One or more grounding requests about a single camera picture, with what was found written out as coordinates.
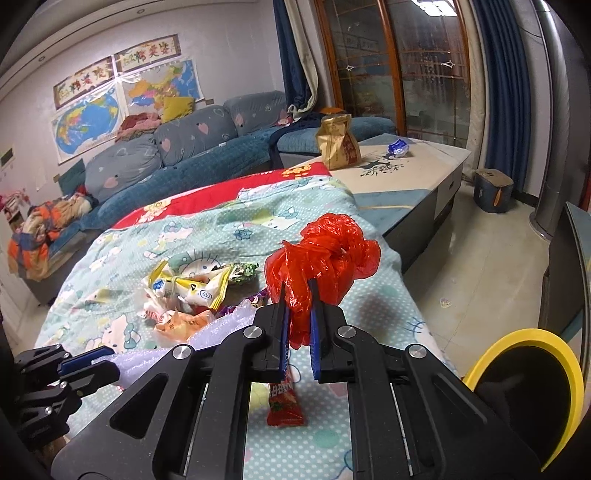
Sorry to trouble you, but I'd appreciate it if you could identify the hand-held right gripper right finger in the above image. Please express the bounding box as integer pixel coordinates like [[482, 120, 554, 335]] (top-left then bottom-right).
[[308, 278, 541, 480]]

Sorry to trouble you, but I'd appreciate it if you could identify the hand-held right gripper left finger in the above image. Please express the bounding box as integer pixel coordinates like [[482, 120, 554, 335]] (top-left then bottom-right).
[[51, 281, 293, 480]]

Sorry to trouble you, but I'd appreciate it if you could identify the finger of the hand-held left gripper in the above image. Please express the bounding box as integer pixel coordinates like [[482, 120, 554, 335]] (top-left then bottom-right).
[[58, 359, 122, 402], [14, 344, 116, 377]]

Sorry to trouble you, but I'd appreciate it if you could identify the purple snack wrapper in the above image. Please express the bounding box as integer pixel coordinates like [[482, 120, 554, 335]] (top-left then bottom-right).
[[217, 290, 269, 320]]

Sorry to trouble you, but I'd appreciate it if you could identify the red plastic bag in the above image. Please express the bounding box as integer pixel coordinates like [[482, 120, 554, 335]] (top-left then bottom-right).
[[264, 213, 382, 350]]

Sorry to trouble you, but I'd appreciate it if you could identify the yellow rimmed trash bin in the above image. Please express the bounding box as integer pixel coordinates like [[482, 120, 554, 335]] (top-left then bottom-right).
[[463, 329, 585, 472]]

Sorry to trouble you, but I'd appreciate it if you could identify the pale lilac plastic bag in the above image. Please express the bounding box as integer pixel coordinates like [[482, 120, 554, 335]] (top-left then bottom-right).
[[115, 302, 262, 393]]

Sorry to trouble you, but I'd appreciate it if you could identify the red snack wrapper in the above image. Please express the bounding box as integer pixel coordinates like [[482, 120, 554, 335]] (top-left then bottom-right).
[[266, 364, 308, 428]]

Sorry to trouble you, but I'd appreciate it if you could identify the green candy wrapper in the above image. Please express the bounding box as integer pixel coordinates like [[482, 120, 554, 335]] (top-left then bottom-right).
[[228, 262, 260, 284]]

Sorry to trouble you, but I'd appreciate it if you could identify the white red wrapper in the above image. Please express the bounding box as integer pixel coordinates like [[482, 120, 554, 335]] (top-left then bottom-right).
[[143, 299, 177, 326]]

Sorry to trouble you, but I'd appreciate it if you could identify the cartoon cat printed blanket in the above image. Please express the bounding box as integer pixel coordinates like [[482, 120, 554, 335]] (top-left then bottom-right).
[[34, 178, 462, 480]]

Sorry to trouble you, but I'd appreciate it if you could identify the yellow white snack wrapper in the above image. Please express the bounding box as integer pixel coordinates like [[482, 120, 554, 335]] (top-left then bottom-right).
[[164, 267, 232, 311]]

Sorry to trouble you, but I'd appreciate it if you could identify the orange snack wrapper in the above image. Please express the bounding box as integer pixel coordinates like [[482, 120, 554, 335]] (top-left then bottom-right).
[[154, 310, 217, 344]]

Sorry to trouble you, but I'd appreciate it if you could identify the crumpled white yellow wrapper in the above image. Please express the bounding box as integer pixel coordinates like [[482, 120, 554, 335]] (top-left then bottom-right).
[[147, 259, 185, 301]]

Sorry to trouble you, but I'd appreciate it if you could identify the orange patterned blanket pile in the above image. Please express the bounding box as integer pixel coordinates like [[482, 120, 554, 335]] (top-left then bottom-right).
[[8, 196, 99, 280]]

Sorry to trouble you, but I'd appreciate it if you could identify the red floral quilt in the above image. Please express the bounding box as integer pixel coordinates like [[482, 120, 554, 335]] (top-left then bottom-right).
[[112, 167, 332, 230]]

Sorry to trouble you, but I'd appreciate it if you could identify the marble top coffee table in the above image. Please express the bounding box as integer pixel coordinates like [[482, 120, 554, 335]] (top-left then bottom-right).
[[277, 133, 472, 273]]

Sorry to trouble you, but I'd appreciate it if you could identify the brown paper bag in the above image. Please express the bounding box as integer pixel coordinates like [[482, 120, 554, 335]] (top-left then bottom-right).
[[315, 113, 362, 171]]

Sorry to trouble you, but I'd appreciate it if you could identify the blue grey sofa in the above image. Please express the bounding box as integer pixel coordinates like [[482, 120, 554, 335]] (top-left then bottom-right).
[[9, 91, 398, 305]]

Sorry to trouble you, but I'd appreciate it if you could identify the small blue storage stool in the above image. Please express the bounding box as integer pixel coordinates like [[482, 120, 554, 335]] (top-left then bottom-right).
[[474, 168, 515, 214]]

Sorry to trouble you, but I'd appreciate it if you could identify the world map poster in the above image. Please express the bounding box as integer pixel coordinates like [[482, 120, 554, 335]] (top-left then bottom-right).
[[50, 90, 123, 163]]

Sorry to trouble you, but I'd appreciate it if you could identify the pile of pink clothes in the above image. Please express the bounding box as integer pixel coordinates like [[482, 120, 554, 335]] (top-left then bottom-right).
[[115, 111, 162, 141]]

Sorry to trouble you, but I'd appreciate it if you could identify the yellow pillow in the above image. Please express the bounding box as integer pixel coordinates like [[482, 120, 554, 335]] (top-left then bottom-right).
[[160, 96, 195, 124]]

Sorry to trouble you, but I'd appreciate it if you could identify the country map poster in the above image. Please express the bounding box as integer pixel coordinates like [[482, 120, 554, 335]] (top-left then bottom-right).
[[122, 58, 204, 116]]

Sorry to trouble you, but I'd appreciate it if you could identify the wooden framed glass door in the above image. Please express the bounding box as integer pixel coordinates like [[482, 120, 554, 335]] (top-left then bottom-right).
[[314, 0, 481, 148]]

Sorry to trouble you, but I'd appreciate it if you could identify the blue curtain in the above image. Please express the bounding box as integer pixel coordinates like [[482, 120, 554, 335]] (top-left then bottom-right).
[[272, 0, 320, 114], [471, 0, 539, 195]]

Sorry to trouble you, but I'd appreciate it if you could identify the silver tower air conditioner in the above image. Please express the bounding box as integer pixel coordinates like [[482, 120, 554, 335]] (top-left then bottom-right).
[[526, 0, 585, 238]]

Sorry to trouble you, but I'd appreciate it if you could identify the embroidered wall picture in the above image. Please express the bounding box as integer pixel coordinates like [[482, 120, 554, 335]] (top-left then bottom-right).
[[114, 36, 178, 73], [53, 58, 114, 109]]

